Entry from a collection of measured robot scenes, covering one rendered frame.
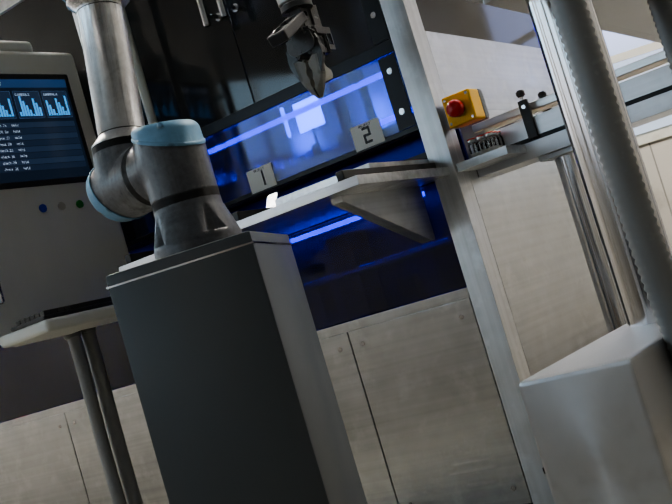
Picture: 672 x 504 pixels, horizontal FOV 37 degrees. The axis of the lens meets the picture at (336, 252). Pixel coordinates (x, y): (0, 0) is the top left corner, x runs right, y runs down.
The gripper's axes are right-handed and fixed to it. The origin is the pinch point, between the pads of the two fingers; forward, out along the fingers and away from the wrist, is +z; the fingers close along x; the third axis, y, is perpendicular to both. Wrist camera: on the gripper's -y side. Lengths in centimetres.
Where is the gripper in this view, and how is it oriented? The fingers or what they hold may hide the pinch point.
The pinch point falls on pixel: (316, 91)
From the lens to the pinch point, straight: 221.1
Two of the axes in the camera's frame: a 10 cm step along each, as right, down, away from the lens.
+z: 2.9, 9.6, -0.6
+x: -7.9, 2.7, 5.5
